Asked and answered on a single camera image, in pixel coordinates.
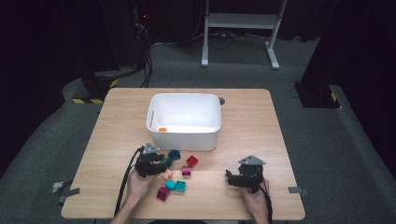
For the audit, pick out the dark equipment rack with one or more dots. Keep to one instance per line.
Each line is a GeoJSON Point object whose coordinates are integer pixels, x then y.
{"type": "Point", "coordinates": [140, 31]}

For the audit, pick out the magenta toy block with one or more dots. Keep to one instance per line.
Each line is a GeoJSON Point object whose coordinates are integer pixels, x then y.
{"type": "Point", "coordinates": [186, 171]}

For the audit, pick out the black stand base striped tape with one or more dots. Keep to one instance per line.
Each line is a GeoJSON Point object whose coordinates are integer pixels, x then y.
{"type": "Point", "coordinates": [93, 87]}
{"type": "Point", "coordinates": [316, 96]}

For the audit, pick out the red toy block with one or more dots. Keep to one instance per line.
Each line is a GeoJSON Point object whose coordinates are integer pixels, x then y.
{"type": "Point", "coordinates": [192, 161]}

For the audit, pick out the white desk frame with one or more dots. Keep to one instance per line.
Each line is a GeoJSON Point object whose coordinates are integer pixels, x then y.
{"type": "Point", "coordinates": [243, 21]}

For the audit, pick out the teal toy block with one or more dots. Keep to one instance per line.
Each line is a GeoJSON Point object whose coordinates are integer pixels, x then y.
{"type": "Point", "coordinates": [180, 186]}

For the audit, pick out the person's right hand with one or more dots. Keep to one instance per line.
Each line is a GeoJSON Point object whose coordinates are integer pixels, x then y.
{"type": "Point", "coordinates": [257, 202]}

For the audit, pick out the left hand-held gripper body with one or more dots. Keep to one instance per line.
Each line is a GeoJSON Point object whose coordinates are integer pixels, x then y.
{"type": "Point", "coordinates": [146, 166]}

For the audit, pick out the dark blue toy block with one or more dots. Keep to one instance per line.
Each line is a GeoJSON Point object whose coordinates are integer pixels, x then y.
{"type": "Point", "coordinates": [174, 155]}

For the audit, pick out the pink toy block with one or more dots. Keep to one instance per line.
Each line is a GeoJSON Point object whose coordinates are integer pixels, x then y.
{"type": "Point", "coordinates": [168, 175]}

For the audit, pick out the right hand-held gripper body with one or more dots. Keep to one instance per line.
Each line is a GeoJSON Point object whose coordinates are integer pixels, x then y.
{"type": "Point", "coordinates": [251, 174]}

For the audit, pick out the person's left hand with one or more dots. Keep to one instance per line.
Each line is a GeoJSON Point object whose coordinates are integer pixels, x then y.
{"type": "Point", "coordinates": [138, 186]}

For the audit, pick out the white plastic bin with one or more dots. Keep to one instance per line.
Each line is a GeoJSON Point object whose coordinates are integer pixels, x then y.
{"type": "Point", "coordinates": [186, 140]}

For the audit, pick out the orange toy block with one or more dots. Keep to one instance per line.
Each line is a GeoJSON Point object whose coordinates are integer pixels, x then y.
{"type": "Point", "coordinates": [162, 129]}

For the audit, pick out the grey tape strip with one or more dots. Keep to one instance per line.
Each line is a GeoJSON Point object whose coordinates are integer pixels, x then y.
{"type": "Point", "coordinates": [295, 189]}
{"type": "Point", "coordinates": [70, 192]}

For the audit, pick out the small green toy block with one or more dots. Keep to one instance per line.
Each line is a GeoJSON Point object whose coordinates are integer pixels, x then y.
{"type": "Point", "coordinates": [167, 161]}

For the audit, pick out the dark crimson toy block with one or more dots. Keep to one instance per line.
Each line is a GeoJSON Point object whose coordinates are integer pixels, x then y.
{"type": "Point", "coordinates": [162, 193]}

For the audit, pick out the cyan toy block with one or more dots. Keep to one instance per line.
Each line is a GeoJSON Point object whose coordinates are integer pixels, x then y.
{"type": "Point", "coordinates": [170, 185]}

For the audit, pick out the grey table grommet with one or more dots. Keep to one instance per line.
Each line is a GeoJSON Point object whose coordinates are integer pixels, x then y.
{"type": "Point", "coordinates": [222, 101]}

